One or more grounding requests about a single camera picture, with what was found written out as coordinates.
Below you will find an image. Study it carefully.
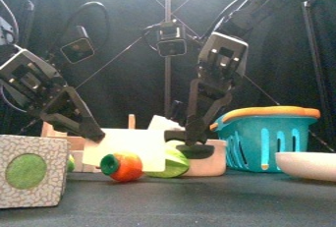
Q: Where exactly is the orange toy carrot green top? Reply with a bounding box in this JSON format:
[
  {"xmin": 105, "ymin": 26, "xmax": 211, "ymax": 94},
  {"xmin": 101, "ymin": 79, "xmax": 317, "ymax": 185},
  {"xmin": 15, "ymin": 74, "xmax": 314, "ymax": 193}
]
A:
[{"xmin": 99, "ymin": 150, "xmax": 145, "ymax": 183}]

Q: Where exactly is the wooden toy rack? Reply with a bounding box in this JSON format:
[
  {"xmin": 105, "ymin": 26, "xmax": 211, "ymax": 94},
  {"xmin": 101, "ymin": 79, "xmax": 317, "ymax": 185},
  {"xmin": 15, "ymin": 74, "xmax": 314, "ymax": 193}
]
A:
[{"xmin": 42, "ymin": 113, "xmax": 137, "ymax": 153}]

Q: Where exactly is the white plastic toy jug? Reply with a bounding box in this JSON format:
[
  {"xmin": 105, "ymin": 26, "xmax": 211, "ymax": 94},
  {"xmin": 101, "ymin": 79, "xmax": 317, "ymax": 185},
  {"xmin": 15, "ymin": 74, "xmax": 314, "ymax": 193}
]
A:
[{"xmin": 147, "ymin": 114, "xmax": 187, "ymax": 133}]

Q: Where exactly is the green leaf toy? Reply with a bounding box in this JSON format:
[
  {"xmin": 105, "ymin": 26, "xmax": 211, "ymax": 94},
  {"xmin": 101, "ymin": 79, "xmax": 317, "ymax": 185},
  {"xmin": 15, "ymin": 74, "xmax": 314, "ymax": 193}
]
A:
[{"xmin": 146, "ymin": 140, "xmax": 193, "ymax": 179}]

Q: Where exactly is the small white toy block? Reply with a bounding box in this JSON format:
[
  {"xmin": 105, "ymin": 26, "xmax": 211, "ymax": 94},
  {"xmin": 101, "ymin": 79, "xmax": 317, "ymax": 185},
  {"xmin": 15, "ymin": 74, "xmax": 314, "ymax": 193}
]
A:
[{"xmin": 70, "ymin": 150, "xmax": 103, "ymax": 174}]

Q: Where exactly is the small green toy piece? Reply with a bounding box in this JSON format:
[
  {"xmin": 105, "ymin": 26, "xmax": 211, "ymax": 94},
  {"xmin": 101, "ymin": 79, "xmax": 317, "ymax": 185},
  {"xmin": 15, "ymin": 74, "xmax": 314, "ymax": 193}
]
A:
[{"xmin": 67, "ymin": 153, "xmax": 77, "ymax": 173}]

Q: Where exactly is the teal basket orange rim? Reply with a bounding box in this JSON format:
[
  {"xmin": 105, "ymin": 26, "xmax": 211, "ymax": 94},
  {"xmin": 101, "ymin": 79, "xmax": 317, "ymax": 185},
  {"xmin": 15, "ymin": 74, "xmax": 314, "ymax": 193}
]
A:
[{"xmin": 210, "ymin": 105, "xmax": 322, "ymax": 174}]

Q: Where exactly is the grey patterned cube green circle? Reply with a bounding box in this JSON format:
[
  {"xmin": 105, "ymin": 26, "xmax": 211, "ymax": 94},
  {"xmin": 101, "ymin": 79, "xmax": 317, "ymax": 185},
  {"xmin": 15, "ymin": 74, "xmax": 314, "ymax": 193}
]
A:
[{"xmin": 0, "ymin": 134, "xmax": 71, "ymax": 209}]

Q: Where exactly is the white bowl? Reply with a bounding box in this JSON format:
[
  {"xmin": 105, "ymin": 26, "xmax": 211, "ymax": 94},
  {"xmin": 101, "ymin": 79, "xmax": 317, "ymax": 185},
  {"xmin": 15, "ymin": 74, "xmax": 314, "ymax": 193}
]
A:
[{"xmin": 275, "ymin": 151, "xmax": 336, "ymax": 183}]

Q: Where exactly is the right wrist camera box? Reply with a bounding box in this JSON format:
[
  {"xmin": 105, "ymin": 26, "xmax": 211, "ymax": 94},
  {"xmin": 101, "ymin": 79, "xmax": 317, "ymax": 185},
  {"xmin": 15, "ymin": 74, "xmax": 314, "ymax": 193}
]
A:
[{"xmin": 155, "ymin": 21, "xmax": 190, "ymax": 58}]

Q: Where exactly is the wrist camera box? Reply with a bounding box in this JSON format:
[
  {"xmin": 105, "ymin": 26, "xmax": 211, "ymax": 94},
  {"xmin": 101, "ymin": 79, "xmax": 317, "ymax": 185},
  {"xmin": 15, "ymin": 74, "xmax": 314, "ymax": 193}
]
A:
[
  {"xmin": 59, "ymin": 25, "xmax": 97, "ymax": 65},
  {"xmin": 155, "ymin": 21, "xmax": 190, "ymax": 58}
]

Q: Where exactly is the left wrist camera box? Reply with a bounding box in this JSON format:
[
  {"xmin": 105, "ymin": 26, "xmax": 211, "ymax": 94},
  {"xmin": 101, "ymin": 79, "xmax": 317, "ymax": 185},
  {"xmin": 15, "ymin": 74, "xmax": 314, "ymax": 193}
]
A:
[{"xmin": 59, "ymin": 25, "xmax": 97, "ymax": 65}]

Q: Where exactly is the black camera cable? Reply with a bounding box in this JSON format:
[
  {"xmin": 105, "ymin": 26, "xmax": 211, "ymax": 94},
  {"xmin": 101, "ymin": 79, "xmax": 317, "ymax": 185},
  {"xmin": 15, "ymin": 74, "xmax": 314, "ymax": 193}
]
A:
[
  {"xmin": 141, "ymin": 22, "xmax": 171, "ymax": 52},
  {"xmin": 65, "ymin": 1, "xmax": 113, "ymax": 52}
]

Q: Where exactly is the black frame post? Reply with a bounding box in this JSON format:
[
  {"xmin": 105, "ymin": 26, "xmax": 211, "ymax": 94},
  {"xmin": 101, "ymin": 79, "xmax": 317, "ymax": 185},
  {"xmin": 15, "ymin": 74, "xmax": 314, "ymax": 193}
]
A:
[{"xmin": 301, "ymin": 0, "xmax": 327, "ymax": 141}]

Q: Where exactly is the grey vertical frame pole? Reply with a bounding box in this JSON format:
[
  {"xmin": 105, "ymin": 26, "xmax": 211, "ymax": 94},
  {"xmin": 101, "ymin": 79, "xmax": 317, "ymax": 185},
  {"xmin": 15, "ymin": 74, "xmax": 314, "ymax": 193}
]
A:
[{"xmin": 165, "ymin": 0, "xmax": 173, "ymax": 118}]

